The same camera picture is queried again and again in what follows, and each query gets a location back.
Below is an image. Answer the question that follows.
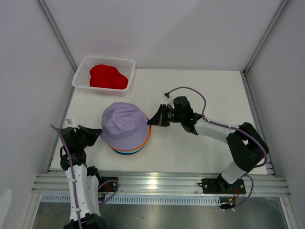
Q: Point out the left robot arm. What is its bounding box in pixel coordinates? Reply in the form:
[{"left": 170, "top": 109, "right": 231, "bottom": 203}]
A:
[{"left": 57, "top": 125, "right": 107, "bottom": 229}]

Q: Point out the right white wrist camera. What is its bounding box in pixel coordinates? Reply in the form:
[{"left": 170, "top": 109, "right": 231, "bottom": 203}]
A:
[{"left": 163, "top": 93, "right": 173, "bottom": 107}]

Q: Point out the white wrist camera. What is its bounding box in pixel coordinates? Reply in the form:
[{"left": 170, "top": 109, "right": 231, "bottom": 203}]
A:
[
  {"left": 163, "top": 93, "right": 173, "bottom": 107},
  {"left": 62, "top": 118, "right": 74, "bottom": 128}
]

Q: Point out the orange bucket hat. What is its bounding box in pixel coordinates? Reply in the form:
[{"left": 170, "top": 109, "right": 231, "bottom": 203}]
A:
[{"left": 109, "top": 118, "right": 152, "bottom": 147}]

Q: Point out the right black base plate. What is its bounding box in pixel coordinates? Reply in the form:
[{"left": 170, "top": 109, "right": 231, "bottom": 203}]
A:
[{"left": 198, "top": 178, "right": 246, "bottom": 194}]

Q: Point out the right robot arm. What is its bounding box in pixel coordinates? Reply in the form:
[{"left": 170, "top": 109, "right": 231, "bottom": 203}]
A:
[{"left": 147, "top": 96, "right": 269, "bottom": 194}]

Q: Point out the teal bucket hat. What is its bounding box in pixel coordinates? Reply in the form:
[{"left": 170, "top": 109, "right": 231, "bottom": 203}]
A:
[{"left": 111, "top": 143, "right": 147, "bottom": 155}]

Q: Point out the right aluminium table rail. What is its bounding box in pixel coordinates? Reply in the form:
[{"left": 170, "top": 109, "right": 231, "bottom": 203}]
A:
[{"left": 240, "top": 71, "right": 277, "bottom": 177}]

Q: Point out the aluminium mounting rail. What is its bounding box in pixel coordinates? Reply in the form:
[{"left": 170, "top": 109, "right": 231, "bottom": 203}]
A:
[{"left": 31, "top": 170, "right": 291, "bottom": 197}]

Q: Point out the white slotted cable duct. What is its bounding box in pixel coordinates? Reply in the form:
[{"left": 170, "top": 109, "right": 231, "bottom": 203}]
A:
[{"left": 41, "top": 194, "right": 221, "bottom": 206}]

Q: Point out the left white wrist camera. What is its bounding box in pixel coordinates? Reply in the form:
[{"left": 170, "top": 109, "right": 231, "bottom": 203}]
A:
[{"left": 62, "top": 118, "right": 74, "bottom": 128}]

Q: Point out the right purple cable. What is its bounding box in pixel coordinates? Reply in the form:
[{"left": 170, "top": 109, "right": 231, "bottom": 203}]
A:
[{"left": 166, "top": 86, "right": 269, "bottom": 167}]

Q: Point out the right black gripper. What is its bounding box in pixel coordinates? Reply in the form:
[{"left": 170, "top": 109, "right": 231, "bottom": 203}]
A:
[{"left": 148, "top": 104, "right": 184, "bottom": 127}]

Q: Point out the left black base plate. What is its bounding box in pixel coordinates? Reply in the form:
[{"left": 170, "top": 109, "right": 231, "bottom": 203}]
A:
[{"left": 98, "top": 177, "right": 118, "bottom": 192}]

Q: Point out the white plastic bin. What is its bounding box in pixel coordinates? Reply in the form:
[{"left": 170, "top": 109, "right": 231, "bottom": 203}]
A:
[{"left": 72, "top": 55, "right": 136, "bottom": 96}]

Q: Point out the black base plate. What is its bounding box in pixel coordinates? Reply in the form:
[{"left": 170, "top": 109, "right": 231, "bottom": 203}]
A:
[
  {"left": 198, "top": 178, "right": 246, "bottom": 194},
  {"left": 98, "top": 177, "right": 118, "bottom": 192}
]

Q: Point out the lavender bucket hat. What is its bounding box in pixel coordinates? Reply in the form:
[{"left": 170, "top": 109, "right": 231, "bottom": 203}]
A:
[{"left": 100, "top": 102, "right": 148, "bottom": 146}]

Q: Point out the left aluminium frame post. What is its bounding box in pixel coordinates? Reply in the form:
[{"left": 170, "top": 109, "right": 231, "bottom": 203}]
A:
[{"left": 36, "top": 0, "right": 78, "bottom": 72}]

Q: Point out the right aluminium frame post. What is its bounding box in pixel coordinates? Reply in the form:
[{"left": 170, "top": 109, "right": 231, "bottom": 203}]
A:
[{"left": 243, "top": 0, "right": 292, "bottom": 77}]

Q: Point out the aluminium frame post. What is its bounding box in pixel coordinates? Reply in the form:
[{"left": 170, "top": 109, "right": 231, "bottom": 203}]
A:
[
  {"left": 36, "top": 0, "right": 78, "bottom": 72},
  {"left": 243, "top": 0, "right": 292, "bottom": 77}
]

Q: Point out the red bucket hat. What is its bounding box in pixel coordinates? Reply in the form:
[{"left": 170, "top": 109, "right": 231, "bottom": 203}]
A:
[{"left": 89, "top": 64, "right": 128, "bottom": 90}]

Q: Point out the dark blue bucket hat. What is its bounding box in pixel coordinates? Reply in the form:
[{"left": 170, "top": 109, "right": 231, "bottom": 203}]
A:
[{"left": 114, "top": 146, "right": 145, "bottom": 155}]

